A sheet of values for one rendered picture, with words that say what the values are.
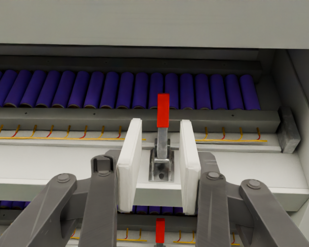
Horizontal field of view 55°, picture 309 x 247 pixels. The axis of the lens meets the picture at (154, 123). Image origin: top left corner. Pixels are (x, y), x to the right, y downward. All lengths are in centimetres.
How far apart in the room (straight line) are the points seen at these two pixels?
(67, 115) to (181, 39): 18
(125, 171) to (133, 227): 34
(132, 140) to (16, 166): 22
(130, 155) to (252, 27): 14
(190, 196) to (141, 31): 14
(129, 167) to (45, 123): 24
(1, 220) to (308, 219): 43
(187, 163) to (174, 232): 35
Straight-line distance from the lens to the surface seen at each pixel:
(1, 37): 28
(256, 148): 36
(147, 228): 49
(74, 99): 39
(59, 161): 36
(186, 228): 48
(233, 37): 25
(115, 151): 18
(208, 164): 17
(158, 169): 33
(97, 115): 36
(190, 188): 16
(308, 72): 38
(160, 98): 30
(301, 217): 39
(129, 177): 16
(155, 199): 35
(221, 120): 36
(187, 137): 18
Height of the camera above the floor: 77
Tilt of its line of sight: 33 degrees down
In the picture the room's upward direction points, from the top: straight up
